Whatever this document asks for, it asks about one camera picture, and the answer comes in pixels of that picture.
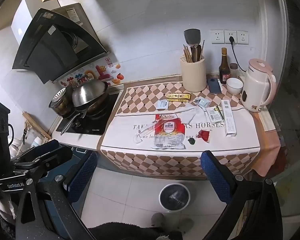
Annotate person's dark trouser legs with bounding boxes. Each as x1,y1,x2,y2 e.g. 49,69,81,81
89,222,183,240

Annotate grey fluffy right slipper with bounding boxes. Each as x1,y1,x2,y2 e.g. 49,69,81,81
179,218,194,233

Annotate yellow brown seasoning box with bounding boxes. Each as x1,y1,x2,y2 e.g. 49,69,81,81
166,93,191,102

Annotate checkered white tablecloth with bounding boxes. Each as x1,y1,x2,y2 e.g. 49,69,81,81
97,77,280,178

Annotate small brown lid jar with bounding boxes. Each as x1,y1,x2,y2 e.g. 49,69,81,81
229,63,238,78

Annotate beige utensil holder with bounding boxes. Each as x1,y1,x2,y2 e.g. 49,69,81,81
180,56,207,92

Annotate white label packet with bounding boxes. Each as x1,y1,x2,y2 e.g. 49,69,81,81
206,106,224,124

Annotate pink white electric kettle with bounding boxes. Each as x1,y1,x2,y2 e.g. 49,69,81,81
241,59,277,113

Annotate green wrapper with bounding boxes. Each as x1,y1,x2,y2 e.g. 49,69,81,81
188,138,196,145

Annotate long white carton box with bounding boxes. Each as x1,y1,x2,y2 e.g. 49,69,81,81
221,100,237,137

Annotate black spatula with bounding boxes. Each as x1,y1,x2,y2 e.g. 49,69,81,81
184,28,201,47

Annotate black induction cooktop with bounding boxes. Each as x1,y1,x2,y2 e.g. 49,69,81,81
66,90,121,135

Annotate black power cable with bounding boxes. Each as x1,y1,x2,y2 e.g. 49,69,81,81
228,36,248,74

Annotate white wall socket strip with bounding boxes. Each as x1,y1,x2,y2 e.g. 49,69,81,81
210,30,249,45

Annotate small white blue sachet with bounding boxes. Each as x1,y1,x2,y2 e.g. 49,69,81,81
156,99,169,110

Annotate white round trash bin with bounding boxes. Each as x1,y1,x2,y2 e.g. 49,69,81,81
158,183,191,212

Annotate red wrapper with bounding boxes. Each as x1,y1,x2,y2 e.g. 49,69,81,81
196,129,212,143

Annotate wooden chopsticks bundle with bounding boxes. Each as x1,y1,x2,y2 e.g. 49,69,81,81
184,40,205,63

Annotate grey fluffy left slipper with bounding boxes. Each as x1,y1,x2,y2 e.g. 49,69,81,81
151,213,166,228

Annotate colourful wall sticker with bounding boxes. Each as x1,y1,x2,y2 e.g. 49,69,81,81
57,55,125,87

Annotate white ceramic bowl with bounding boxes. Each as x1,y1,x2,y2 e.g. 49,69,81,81
226,77,243,95

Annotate grey foil sachet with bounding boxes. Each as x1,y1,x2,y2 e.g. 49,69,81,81
193,96,211,111

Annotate grey fluffy slipper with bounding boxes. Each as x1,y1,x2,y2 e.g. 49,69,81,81
179,218,194,233
151,213,166,228

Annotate clear plastic wrapper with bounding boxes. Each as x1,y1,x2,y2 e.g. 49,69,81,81
133,122,158,144

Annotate dark blue smartphone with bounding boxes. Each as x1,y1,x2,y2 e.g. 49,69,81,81
207,77,222,94

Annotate red white sugar bag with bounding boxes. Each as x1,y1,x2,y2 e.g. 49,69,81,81
153,114,185,150

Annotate steel wok with lid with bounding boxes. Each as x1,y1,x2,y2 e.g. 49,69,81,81
61,80,109,135

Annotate wooden rolling pin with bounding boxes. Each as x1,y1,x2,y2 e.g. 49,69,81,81
23,112,52,140

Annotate black range hood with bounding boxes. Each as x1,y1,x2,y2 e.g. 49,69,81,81
12,3,109,83

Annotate dark soy sauce bottle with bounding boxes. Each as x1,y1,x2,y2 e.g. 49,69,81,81
219,47,231,84

